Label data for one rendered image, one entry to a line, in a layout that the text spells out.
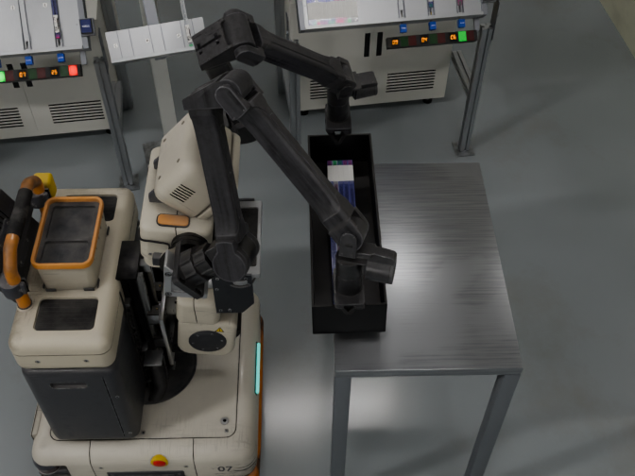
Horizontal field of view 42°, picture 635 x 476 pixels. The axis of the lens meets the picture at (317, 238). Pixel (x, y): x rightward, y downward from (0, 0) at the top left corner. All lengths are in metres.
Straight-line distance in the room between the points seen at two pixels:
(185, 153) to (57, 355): 0.63
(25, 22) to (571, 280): 2.21
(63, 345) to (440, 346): 0.92
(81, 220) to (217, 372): 0.70
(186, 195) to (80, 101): 1.82
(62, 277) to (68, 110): 1.62
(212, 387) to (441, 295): 0.82
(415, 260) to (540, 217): 1.35
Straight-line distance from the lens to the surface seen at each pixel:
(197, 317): 2.22
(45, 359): 2.16
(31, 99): 3.65
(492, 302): 2.14
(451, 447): 2.81
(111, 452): 2.53
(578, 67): 4.26
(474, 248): 2.24
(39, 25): 3.12
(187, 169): 1.81
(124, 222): 2.31
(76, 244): 2.15
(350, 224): 1.67
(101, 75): 3.17
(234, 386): 2.57
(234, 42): 1.76
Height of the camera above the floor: 2.49
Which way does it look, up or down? 50 degrees down
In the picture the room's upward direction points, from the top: straight up
